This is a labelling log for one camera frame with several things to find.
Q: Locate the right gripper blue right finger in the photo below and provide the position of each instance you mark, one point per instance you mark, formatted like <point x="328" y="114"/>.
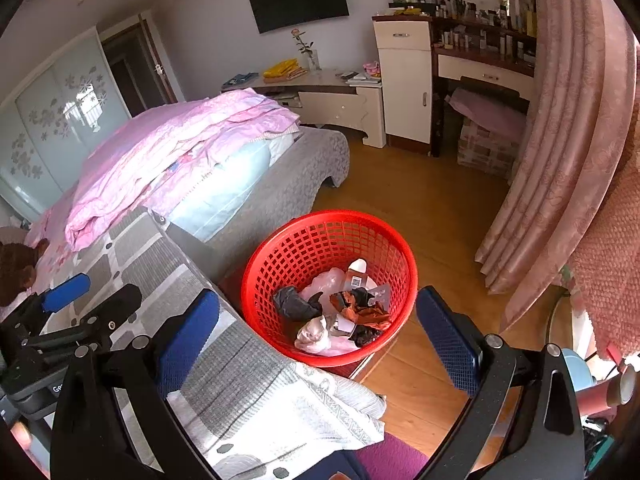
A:
<point x="454" y="338"/>

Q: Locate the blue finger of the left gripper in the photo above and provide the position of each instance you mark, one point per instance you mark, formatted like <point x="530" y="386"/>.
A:
<point x="114" y="310"/>
<point x="64" y="294"/>

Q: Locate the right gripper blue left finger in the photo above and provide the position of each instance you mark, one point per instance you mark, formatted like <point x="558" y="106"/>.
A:
<point x="180" y="340"/>

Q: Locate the dark wrapper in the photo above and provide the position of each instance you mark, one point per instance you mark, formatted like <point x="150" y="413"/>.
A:
<point x="294" y="307"/>

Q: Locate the orange black wrapper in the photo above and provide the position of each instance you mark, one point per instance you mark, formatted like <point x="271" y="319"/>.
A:
<point x="368" y="315"/>

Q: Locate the clear plastic bag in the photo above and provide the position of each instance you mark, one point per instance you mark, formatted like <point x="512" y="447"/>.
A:
<point x="329" y="283"/>

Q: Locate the brown plush bear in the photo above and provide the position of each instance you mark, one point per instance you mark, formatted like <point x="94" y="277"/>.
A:
<point x="18" y="269"/>

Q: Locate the pink floral bed sheet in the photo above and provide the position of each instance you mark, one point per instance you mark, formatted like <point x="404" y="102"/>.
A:
<point x="59" y="262"/>

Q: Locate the grey checkered blanket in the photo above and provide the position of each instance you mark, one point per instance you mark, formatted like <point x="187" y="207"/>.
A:
<point x="244" y="411"/>

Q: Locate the red plastic basket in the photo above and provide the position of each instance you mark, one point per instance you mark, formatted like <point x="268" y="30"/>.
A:
<point x="372" y="254"/>

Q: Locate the light blue pillow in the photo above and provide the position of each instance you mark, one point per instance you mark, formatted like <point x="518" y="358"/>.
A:
<point x="211" y="203"/>

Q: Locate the pink folded quilt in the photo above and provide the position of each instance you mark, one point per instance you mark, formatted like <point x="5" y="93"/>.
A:
<point x="150" y="158"/>

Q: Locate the glass sliding wardrobe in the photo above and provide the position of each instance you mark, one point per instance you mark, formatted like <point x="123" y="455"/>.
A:
<point x="53" y="121"/>

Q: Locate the purple covered stool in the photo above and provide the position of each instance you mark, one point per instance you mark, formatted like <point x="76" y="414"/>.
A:
<point x="490" y="114"/>

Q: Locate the pink curtain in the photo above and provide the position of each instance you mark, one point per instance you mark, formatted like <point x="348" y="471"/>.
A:
<point x="576" y="127"/>

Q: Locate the white low desk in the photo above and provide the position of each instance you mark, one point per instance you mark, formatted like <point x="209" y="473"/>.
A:
<point x="326" y="97"/>

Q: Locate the yellow folded cloth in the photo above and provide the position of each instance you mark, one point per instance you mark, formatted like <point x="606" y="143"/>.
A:
<point x="284" y="71"/>

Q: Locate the white tall cabinet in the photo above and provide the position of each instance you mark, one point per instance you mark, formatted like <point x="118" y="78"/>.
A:
<point x="405" y="56"/>

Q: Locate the dark vanity dresser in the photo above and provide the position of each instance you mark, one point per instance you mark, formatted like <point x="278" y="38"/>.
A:
<point x="475" y="49"/>

